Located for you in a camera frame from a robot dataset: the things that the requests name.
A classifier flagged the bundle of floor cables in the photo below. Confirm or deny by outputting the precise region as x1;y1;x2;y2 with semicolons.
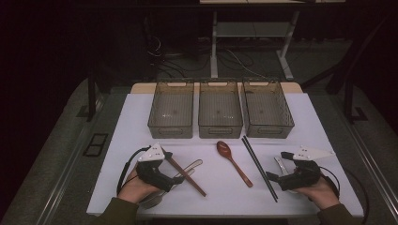
144;18;273;80

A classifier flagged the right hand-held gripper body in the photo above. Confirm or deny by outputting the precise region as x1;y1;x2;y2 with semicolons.
277;144;336;192

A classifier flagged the red-brown wooden spoon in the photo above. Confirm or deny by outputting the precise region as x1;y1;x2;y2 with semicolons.
216;140;253;188

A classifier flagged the person's left hand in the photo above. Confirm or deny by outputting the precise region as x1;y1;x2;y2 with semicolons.
116;168;161;204

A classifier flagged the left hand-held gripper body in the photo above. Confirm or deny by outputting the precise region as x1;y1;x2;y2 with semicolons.
135;142;176;192

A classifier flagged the clear brown plastic bin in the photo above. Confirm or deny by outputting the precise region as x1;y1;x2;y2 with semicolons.
198;82;244;140
147;82;195;140
242;81;296;139

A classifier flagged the black chopstick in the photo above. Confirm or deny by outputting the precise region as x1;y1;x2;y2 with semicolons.
241;138;278;203
243;136;279;203

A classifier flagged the person's right hand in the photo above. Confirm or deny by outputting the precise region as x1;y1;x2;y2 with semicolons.
294;176;341;210

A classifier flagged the right hand-held gripper cable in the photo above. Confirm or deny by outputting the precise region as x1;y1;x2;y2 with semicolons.
318;165;370;225

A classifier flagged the black metal stand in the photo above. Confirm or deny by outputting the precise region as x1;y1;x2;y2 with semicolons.
301;12;398;125
76;62;106;123

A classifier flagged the white metal desk frame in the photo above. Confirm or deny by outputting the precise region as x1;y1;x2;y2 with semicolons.
199;0;346;82

